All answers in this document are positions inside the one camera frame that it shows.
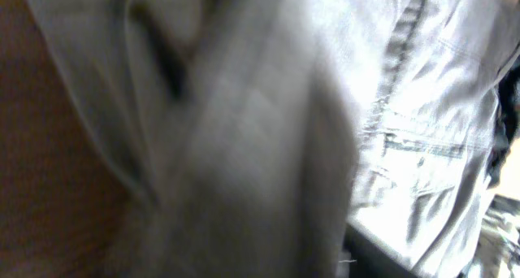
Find grey shorts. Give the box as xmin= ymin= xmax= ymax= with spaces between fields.
xmin=27 ymin=0 xmax=519 ymax=277

